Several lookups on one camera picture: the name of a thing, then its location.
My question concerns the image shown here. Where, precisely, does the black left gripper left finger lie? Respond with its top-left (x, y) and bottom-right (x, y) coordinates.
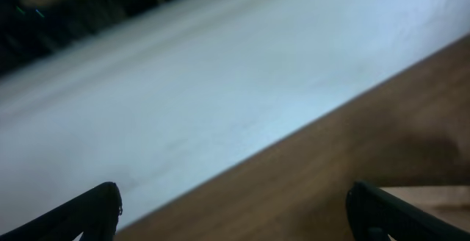
top-left (1, 181), bottom-right (123, 241)

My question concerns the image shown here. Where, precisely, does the cardboard box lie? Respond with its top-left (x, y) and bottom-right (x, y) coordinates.
top-left (381, 185), bottom-right (470, 232)

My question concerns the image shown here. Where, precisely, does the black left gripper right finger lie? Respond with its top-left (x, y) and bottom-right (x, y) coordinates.
top-left (345, 181), bottom-right (469, 241)

